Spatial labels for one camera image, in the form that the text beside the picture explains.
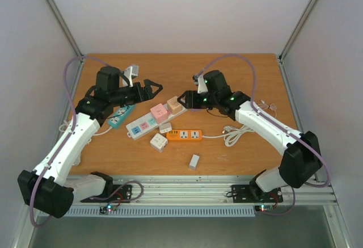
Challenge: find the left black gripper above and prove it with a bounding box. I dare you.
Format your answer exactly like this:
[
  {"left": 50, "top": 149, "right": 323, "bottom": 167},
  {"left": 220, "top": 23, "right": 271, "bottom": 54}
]
[{"left": 111, "top": 80, "right": 163, "bottom": 107}]

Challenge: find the beige cube socket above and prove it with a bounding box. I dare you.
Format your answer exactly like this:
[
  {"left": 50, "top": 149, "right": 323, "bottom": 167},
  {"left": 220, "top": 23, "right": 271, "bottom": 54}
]
[{"left": 167, "top": 96, "right": 183, "bottom": 115}]

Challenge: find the pink cube socket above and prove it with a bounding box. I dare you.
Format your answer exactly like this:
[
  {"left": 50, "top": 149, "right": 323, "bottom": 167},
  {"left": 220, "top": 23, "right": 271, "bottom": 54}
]
[{"left": 150, "top": 103, "right": 168, "bottom": 124}]

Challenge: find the small white square charger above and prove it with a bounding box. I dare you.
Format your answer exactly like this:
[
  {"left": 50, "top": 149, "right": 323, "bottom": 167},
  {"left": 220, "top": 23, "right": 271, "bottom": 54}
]
[{"left": 159, "top": 123, "right": 172, "bottom": 134}]

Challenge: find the white cube socket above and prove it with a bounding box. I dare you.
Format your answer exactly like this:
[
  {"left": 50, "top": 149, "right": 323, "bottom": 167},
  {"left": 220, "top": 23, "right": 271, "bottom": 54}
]
[{"left": 150, "top": 133, "right": 168, "bottom": 153}]

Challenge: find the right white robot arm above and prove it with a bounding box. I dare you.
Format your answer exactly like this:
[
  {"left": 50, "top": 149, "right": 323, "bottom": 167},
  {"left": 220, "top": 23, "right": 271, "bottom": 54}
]
[{"left": 177, "top": 70, "right": 322, "bottom": 201}]

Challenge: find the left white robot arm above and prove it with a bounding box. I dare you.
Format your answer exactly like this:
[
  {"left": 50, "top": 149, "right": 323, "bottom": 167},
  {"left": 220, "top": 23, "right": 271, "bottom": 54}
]
[{"left": 18, "top": 66, "right": 163, "bottom": 218}]

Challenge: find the orange power strip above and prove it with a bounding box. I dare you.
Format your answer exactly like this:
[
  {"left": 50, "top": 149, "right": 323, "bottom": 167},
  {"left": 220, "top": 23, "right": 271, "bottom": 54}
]
[{"left": 166, "top": 129, "right": 202, "bottom": 142}]

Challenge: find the long white power strip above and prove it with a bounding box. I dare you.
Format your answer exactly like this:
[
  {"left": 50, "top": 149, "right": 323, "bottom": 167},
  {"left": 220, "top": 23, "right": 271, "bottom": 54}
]
[{"left": 126, "top": 103, "right": 187, "bottom": 140}]

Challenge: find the teal power strip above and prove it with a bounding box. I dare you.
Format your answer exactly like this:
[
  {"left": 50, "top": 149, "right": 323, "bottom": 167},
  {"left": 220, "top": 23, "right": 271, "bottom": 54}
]
[{"left": 108, "top": 105, "right": 136, "bottom": 129}]

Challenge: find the left circuit board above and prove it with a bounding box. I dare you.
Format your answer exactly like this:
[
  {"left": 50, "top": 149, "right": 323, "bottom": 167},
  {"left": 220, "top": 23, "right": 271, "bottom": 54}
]
[{"left": 99, "top": 205, "right": 118, "bottom": 215}]

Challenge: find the circuit board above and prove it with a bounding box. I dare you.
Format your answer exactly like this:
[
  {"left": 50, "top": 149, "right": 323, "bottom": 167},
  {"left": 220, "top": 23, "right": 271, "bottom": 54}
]
[
  {"left": 255, "top": 204, "right": 275, "bottom": 212},
  {"left": 99, "top": 205, "right": 118, "bottom": 215}
]

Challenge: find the right circuit board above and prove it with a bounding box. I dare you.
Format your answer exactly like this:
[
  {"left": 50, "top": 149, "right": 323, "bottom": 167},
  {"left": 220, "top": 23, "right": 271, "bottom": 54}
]
[{"left": 255, "top": 204, "right": 275, "bottom": 212}]

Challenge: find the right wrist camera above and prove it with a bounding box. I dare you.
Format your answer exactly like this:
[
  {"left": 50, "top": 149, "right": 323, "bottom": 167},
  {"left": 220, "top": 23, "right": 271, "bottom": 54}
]
[{"left": 193, "top": 74, "right": 208, "bottom": 94}]

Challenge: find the orange strip white cord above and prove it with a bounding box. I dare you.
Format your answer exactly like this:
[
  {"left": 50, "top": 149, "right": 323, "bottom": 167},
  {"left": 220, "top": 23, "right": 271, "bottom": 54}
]
[{"left": 201, "top": 125, "right": 256, "bottom": 148}]

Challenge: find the white wall charger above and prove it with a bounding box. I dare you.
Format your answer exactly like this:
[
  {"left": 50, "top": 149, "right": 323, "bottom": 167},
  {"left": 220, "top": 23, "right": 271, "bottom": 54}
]
[{"left": 188, "top": 154, "right": 200, "bottom": 170}]

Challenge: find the aluminium rail frame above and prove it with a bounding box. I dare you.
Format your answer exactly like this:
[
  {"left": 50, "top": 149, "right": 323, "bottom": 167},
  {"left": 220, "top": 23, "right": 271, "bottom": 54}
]
[{"left": 112, "top": 175, "right": 337, "bottom": 207}]

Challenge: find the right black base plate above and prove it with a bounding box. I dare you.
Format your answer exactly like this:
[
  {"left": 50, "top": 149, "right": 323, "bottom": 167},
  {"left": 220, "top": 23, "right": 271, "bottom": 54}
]
[{"left": 230, "top": 184, "right": 284, "bottom": 203}]

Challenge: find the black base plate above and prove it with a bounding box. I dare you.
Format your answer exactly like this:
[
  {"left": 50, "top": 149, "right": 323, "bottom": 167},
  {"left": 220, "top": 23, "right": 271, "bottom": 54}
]
[
  {"left": 230, "top": 184, "right": 284, "bottom": 203},
  {"left": 81, "top": 184, "right": 132, "bottom": 203}
]

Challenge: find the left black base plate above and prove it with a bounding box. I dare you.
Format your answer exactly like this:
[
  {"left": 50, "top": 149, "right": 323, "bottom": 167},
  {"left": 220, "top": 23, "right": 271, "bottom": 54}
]
[{"left": 81, "top": 184, "right": 132, "bottom": 203}]

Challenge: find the grey slotted cable duct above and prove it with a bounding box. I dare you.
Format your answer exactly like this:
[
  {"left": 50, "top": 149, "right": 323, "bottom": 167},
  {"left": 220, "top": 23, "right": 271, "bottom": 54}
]
[{"left": 67, "top": 207, "right": 256, "bottom": 218}]

